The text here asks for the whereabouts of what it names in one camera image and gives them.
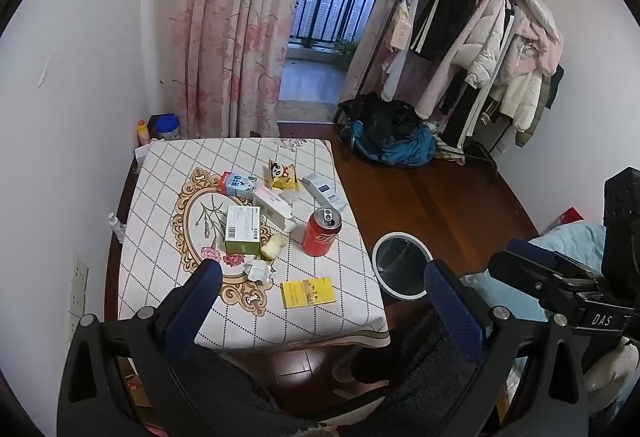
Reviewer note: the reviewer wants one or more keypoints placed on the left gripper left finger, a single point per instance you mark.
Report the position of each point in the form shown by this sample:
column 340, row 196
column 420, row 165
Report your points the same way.
column 184, row 310

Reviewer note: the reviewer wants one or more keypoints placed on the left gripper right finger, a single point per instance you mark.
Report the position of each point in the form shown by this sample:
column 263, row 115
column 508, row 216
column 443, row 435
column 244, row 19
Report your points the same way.
column 462, row 311

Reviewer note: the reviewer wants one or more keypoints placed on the white wrapper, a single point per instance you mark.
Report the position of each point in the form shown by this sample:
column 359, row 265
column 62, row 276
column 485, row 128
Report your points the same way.
column 258, row 271

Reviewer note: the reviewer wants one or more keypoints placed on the green white carton box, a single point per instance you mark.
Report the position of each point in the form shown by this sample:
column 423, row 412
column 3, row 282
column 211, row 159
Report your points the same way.
column 242, row 234

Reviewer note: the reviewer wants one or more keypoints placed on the yellow tissue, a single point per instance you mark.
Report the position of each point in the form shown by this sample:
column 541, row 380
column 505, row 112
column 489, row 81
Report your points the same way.
column 273, row 247

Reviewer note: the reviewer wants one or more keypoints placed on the yellow packet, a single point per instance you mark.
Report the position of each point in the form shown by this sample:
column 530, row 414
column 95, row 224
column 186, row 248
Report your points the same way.
column 307, row 293

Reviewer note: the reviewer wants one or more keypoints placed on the pink white box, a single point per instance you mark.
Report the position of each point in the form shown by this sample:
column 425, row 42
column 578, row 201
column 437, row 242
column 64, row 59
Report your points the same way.
column 273, row 207

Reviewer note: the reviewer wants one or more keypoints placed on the blue white milk carton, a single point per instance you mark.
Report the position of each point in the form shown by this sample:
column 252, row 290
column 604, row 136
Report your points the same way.
column 237, row 185

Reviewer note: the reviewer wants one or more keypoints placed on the red soda can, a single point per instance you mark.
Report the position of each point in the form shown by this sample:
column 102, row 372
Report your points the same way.
column 322, row 229

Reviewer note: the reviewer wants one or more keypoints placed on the yellow snack bag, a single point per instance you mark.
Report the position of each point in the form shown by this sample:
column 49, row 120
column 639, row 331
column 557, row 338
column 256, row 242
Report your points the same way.
column 282, row 176

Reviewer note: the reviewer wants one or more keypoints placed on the grey oligopeptides box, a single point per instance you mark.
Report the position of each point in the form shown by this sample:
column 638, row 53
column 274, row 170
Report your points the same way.
column 323, row 192

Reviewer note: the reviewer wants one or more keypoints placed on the white round trash bin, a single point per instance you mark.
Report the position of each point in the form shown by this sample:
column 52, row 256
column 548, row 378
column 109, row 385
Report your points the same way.
column 399, row 261

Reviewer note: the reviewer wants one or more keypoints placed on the red blanket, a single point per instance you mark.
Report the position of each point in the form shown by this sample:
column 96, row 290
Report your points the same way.
column 569, row 216

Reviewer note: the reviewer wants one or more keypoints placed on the white spray bottle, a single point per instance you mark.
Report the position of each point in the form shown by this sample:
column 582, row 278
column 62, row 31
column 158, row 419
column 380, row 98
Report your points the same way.
column 118, row 228

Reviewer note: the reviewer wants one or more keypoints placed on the white checked tablecloth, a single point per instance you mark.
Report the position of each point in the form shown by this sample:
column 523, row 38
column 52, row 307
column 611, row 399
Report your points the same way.
column 204, row 199

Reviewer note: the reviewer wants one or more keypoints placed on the blue black clothes pile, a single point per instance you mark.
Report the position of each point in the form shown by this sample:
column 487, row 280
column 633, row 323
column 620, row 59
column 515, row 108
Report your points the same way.
column 387, row 133

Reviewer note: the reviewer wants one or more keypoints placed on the clothes rack with coats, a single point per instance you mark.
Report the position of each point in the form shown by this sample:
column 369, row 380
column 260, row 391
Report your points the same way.
column 459, row 63

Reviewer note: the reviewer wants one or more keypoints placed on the balcony railing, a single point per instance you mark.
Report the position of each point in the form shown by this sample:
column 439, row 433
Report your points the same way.
column 323, row 23

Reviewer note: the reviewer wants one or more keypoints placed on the pink floral curtain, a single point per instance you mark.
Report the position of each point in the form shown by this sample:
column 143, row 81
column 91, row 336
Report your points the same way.
column 229, row 58

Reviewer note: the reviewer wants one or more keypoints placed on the white wall power strip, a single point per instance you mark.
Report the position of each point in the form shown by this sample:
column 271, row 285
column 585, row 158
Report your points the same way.
column 77, row 299

